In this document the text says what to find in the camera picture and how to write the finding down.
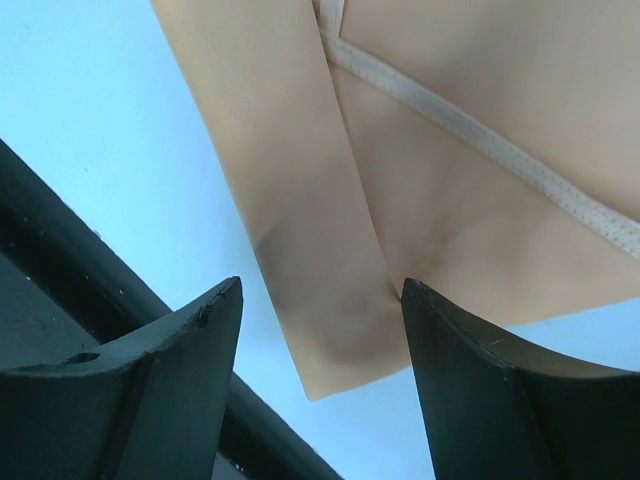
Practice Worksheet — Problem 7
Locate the orange cloth napkin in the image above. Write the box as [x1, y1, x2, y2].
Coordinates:
[153, 1, 639, 400]

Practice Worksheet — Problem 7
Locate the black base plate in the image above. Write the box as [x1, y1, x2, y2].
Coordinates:
[1, 146, 336, 479]

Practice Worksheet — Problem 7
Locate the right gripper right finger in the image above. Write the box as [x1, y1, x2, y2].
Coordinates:
[401, 279, 639, 479]

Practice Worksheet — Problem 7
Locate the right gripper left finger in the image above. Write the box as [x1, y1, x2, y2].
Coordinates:
[1, 277, 242, 479]

